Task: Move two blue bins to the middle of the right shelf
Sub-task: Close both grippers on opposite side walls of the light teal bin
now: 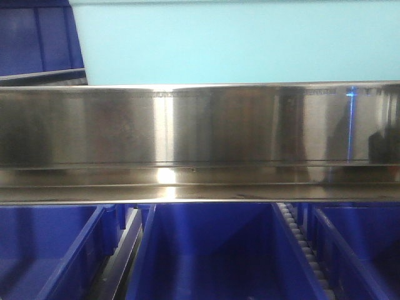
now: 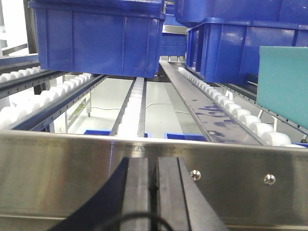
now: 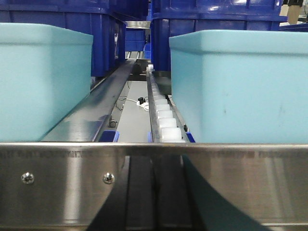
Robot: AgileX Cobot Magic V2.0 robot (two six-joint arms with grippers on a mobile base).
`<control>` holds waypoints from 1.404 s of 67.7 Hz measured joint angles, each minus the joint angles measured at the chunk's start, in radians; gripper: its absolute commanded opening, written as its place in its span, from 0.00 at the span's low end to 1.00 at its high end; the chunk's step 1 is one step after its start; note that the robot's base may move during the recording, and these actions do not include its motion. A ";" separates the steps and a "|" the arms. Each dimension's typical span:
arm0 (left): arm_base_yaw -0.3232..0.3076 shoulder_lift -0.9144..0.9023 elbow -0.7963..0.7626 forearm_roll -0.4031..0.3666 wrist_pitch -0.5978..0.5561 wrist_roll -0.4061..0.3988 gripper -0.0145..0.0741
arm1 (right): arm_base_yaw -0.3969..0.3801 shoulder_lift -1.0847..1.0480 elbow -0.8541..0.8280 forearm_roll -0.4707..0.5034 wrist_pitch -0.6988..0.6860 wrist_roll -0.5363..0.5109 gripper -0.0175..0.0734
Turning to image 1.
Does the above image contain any dark blue bin upper left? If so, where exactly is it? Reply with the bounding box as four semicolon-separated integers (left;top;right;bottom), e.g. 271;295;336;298
1;1;84;76

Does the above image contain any metal divider rail left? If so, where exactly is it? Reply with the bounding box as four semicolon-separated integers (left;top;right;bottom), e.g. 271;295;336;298
87;209;143;299

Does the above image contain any stainless steel shelf front rail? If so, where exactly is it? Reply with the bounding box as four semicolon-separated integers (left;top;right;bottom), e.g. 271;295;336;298
1;81;399;205

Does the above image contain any dark blue bin lower middle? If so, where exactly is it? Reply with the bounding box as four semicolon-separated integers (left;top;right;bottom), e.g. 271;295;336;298
126;203;327;299

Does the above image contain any white roller track right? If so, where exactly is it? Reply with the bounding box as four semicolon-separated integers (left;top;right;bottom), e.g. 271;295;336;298
277;202;336;299

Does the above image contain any dark blue bin lower right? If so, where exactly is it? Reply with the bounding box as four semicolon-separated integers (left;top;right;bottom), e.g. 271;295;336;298
310;204;399;299

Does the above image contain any light blue plastic bin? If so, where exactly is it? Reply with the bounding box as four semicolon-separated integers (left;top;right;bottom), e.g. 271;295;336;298
71;1;399;85

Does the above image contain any dark blue bin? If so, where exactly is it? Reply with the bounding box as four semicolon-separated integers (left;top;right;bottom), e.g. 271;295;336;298
126;203;327;299
310;204;399;299
1;205;119;299
1;1;84;76

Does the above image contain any dark blue bin lower left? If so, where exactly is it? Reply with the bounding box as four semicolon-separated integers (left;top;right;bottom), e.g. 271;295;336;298
1;205;119;299

